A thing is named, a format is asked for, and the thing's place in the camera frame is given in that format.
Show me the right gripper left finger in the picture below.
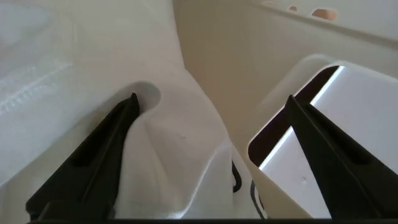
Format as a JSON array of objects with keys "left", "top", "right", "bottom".
[{"left": 25, "top": 92, "right": 141, "bottom": 221}]

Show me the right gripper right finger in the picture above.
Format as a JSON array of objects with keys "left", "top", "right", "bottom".
[{"left": 284, "top": 94, "right": 398, "bottom": 220}]

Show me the white printed t-shirt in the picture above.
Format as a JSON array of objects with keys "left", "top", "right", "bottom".
[{"left": 0, "top": 0, "right": 269, "bottom": 220}]

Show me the white laundry basket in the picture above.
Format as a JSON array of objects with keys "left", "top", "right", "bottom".
[{"left": 172, "top": 0, "right": 398, "bottom": 220}]

